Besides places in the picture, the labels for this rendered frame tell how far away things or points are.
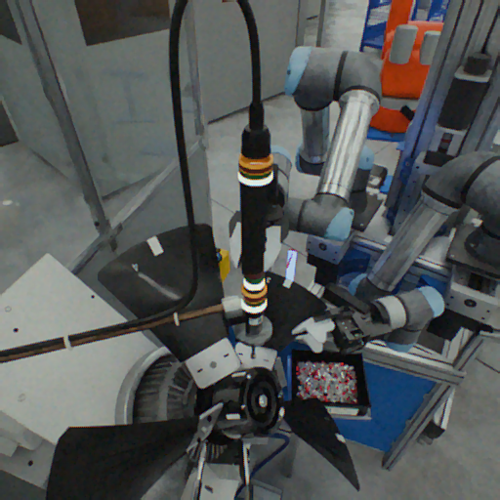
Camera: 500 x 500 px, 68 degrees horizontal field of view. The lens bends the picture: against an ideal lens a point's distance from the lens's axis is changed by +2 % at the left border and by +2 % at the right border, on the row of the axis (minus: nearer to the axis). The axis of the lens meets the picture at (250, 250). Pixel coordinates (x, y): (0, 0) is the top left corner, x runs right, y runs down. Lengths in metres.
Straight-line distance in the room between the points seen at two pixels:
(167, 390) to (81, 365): 0.18
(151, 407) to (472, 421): 1.80
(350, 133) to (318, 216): 0.21
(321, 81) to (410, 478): 1.70
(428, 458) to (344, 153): 1.60
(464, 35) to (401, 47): 3.00
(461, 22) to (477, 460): 1.79
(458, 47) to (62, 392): 1.33
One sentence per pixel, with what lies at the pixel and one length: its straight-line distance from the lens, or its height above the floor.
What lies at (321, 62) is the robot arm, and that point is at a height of 1.60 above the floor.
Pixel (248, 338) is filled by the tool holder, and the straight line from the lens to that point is 0.70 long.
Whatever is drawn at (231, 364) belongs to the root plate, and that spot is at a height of 1.25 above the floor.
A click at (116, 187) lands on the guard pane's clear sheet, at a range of 1.48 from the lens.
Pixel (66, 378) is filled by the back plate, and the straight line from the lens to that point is 0.82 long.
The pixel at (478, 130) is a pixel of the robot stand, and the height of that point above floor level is 1.36.
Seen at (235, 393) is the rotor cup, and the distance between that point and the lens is 0.68.
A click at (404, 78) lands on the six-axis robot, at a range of 4.48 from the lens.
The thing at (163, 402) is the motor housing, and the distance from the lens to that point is 0.78.
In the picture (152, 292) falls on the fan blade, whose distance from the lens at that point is 0.69.
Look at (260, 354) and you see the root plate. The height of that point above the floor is 1.19.
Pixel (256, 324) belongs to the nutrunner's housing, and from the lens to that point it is 0.67.
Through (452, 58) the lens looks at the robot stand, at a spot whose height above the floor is 1.55.
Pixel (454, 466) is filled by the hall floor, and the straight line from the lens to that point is 2.17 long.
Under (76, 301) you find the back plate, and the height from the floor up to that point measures 1.28.
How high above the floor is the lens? 1.87
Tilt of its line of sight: 43 degrees down
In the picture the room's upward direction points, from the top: straight up
